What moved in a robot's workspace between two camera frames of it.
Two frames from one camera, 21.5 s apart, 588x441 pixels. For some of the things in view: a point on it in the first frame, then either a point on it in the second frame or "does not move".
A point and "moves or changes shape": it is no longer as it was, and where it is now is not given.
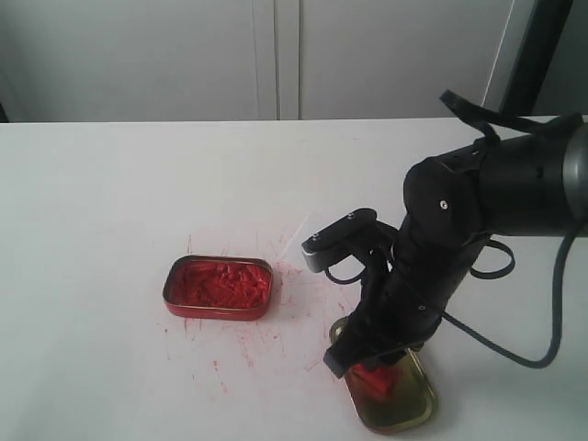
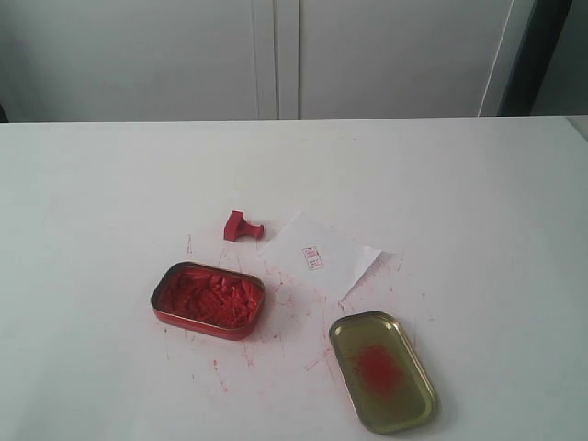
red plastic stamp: (376, 383) to (237, 226)
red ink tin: (219, 288) moves or changes shape
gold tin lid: (410, 402) does not move
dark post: (546, 25) does not move
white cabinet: (134, 61) does not move
